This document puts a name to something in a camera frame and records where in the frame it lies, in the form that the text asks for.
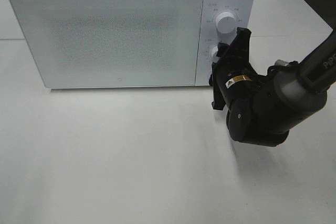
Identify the upper white power knob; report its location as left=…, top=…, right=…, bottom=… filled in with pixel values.
left=215, top=10, right=237, bottom=34

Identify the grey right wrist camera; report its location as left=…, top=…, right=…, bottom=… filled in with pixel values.
left=274, top=59, right=289, bottom=67

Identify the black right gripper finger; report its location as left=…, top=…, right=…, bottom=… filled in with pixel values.
left=230, top=27, right=251, bottom=54
left=216, top=42, right=231, bottom=63

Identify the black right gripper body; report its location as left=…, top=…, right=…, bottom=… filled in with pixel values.
left=209, top=48, right=258, bottom=110

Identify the white timer knob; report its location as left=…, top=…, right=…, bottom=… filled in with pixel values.
left=209, top=46, right=221, bottom=63

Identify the white microwave door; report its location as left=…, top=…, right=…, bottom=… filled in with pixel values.
left=10, top=0, right=202, bottom=88

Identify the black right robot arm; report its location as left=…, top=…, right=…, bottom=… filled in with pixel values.
left=209, top=28, right=335, bottom=147

